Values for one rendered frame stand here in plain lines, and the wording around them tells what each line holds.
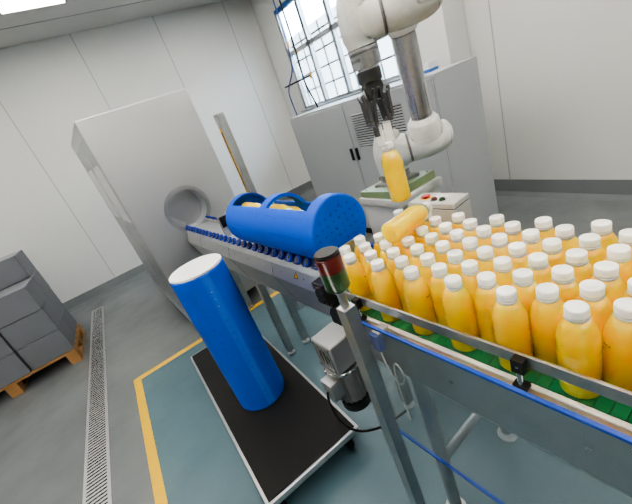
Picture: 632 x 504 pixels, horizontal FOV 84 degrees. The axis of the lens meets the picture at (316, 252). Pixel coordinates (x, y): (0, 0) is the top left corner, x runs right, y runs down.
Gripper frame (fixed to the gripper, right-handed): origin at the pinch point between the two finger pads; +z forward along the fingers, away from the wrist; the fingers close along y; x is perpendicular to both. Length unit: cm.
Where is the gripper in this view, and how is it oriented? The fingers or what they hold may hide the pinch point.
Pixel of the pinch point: (384, 134)
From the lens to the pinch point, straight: 123.5
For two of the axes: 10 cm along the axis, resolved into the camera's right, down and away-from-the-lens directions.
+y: -7.5, 4.9, -4.5
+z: 3.3, 8.6, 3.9
